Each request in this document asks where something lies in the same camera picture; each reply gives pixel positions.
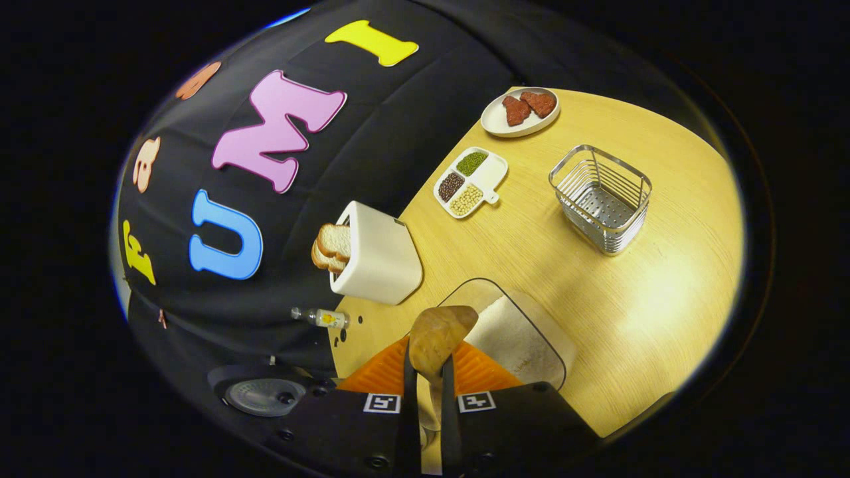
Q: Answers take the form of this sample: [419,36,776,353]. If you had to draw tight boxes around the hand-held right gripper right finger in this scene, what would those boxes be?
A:
[440,340,602,477]

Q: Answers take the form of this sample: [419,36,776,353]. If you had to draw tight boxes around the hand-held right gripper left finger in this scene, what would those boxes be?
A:
[266,335,422,478]

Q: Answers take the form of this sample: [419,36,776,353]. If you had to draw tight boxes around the wooden spoon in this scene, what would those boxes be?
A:
[408,305,479,432]

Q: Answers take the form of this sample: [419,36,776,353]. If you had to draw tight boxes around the clear plastic rice box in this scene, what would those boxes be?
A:
[405,278,577,392]

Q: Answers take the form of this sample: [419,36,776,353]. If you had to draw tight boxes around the dark rice cooker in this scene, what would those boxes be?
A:
[207,362,333,419]

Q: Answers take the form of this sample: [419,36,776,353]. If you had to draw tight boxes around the metal wire chopstick holder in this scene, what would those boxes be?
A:
[549,144,653,256]

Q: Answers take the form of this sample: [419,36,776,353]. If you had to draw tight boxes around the small glass bottle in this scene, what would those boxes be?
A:
[290,307,350,330]

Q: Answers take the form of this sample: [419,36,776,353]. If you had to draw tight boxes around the white toaster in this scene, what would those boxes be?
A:
[329,200,424,306]

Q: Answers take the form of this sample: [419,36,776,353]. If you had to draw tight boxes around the pile of yellow beans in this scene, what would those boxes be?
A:
[450,184,483,216]

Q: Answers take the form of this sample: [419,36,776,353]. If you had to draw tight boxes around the pile of dark beans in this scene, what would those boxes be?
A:
[438,172,466,202]

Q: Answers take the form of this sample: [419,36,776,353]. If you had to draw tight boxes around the white divided dish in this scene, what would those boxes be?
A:
[433,147,509,220]

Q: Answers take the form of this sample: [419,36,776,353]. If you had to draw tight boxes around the black backdrop cloth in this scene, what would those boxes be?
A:
[114,0,718,426]

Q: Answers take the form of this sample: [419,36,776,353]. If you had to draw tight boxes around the pile of green beans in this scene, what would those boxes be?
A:
[456,151,489,177]

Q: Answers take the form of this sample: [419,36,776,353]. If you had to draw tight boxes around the white round plate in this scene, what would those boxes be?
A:
[480,87,561,139]

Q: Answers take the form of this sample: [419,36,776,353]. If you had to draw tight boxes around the red meat piece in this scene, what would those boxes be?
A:
[520,90,557,119]
[502,95,532,127]

